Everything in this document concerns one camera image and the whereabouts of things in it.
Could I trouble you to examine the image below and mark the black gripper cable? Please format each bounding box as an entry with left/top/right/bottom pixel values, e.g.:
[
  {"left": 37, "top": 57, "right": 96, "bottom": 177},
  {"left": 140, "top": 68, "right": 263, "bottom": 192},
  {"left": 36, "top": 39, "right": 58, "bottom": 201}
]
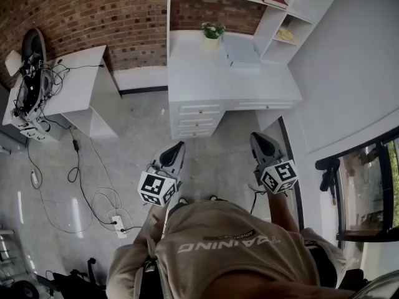
[{"left": 248, "top": 184, "right": 267, "bottom": 215}]

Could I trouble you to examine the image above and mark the person's beige t-shirt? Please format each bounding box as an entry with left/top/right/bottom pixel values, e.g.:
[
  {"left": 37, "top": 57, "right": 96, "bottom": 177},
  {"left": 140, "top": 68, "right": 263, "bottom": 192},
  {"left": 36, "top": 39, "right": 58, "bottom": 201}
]
[{"left": 105, "top": 197, "right": 347, "bottom": 299}]

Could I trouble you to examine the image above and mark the small potted plant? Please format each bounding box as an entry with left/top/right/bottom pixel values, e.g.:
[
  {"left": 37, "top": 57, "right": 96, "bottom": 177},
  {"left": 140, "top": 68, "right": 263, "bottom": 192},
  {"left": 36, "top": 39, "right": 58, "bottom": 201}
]
[{"left": 201, "top": 22, "right": 227, "bottom": 50}]

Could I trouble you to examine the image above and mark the person's right forearm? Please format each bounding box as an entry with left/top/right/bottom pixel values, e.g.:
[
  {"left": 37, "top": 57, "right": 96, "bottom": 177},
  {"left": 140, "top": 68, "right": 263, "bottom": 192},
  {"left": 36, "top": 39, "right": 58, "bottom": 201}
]
[{"left": 266, "top": 191, "right": 300, "bottom": 232}]

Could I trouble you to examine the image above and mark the person's left forearm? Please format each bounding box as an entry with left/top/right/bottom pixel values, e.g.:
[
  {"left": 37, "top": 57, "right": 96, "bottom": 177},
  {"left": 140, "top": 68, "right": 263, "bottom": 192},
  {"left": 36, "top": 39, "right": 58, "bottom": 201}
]
[{"left": 133, "top": 204, "right": 170, "bottom": 250}]

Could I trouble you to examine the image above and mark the pile of grippers and cables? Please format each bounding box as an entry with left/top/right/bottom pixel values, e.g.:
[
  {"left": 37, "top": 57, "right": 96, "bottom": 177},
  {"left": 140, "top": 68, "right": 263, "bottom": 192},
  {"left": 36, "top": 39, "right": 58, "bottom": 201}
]
[{"left": 12, "top": 27, "right": 71, "bottom": 141}]

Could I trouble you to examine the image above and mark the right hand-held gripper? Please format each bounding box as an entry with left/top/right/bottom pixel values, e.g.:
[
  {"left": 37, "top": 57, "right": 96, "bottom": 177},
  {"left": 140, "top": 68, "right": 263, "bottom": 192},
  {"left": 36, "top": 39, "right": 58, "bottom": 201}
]
[{"left": 249, "top": 131, "right": 299, "bottom": 195}]

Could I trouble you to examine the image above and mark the white flat pad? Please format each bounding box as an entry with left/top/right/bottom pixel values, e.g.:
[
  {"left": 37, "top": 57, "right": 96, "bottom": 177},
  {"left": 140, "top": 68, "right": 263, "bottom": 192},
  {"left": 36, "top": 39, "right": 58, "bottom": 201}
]
[{"left": 4, "top": 50, "right": 23, "bottom": 77}]

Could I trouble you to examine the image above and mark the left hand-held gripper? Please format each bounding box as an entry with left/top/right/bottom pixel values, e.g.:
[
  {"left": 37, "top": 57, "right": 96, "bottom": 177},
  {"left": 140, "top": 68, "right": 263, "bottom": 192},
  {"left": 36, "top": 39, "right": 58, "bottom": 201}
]
[{"left": 138, "top": 141, "right": 186, "bottom": 207}]

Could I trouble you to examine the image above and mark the black waist bag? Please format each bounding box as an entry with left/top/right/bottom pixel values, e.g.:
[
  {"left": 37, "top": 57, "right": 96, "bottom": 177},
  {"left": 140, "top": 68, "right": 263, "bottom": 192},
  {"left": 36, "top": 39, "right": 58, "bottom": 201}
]
[{"left": 305, "top": 240, "right": 339, "bottom": 290}]

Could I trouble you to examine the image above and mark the white side table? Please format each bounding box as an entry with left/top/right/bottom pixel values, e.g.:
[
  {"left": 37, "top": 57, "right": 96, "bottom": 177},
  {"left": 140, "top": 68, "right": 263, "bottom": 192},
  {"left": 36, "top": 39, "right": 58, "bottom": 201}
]
[{"left": 2, "top": 44, "right": 121, "bottom": 143}]

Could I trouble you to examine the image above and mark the black floor cable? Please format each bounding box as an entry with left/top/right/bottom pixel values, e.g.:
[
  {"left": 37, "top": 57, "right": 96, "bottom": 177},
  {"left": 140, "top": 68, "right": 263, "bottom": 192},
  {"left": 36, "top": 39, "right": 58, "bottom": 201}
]
[{"left": 40, "top": 116, "right": 144, "bottom": 234}]

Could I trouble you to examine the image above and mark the black office chair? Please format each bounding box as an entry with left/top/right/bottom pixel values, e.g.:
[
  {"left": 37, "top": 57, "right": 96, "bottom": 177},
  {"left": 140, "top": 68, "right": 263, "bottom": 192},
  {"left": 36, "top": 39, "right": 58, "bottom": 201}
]
[{"left": 46, "top": 257, "right": 107, "bottom": 299}]

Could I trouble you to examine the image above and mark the black window handle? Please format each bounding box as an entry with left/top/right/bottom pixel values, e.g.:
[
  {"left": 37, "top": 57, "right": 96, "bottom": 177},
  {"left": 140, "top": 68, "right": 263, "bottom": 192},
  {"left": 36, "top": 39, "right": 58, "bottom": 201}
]
[{"left": 315, "top": 158, "right": 341, "bottom": 206}]

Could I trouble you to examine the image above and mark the wide white desk drawer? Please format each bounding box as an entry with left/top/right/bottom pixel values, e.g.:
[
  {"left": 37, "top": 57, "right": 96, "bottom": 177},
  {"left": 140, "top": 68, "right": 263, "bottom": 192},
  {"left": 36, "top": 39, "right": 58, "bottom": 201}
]
[{"left": 231, "top": 102, "right": 294, "bottom": 112}]

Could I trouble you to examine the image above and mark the white laptop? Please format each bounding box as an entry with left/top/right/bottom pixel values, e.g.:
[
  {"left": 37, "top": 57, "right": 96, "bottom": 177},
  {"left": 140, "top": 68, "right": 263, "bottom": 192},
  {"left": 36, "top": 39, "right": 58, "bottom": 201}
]
[{"left": 222, "top": 34, "right": 262, "bottom": 70}]

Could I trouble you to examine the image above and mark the white floor cable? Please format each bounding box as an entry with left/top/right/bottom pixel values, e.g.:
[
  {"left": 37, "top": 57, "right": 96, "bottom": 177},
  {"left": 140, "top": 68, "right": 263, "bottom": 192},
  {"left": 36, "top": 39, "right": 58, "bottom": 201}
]
[{"left": 26, "top": 137, "right": 133, "bottom": 235}]

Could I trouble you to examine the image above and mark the black window frame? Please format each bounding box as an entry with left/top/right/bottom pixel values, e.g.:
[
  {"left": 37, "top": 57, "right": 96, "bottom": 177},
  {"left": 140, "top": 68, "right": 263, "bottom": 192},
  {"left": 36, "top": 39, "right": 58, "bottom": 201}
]
[{"left": 315, "top": 132, "right": 399, "bottom": 243}]

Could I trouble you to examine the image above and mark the white desk with hutch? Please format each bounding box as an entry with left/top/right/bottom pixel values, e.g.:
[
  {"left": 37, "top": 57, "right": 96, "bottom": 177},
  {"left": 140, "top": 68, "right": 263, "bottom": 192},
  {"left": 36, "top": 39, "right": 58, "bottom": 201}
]
[{"left": 167, "top": 0, "right": 347, "bottom": 140}]

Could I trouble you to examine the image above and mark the yellow object on shelf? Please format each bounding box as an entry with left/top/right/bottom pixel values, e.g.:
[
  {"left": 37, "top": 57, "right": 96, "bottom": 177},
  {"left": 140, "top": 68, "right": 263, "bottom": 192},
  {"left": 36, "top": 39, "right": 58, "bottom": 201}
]
[{"left": 276, "top": 27, "right": 295, "bottom": 42}]

